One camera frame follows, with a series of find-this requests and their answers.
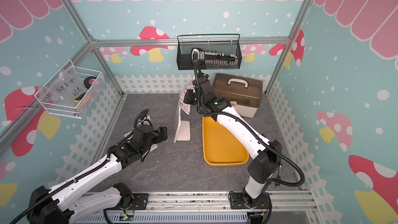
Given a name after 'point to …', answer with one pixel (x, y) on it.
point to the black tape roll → (86, 81)
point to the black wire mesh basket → (184, 61)
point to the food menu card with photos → (184, 107)
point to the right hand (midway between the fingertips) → (185, 93)
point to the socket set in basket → (214, 59)
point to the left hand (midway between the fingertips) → (160, 132)
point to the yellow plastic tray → (220, 148)
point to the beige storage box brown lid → (244, 94)
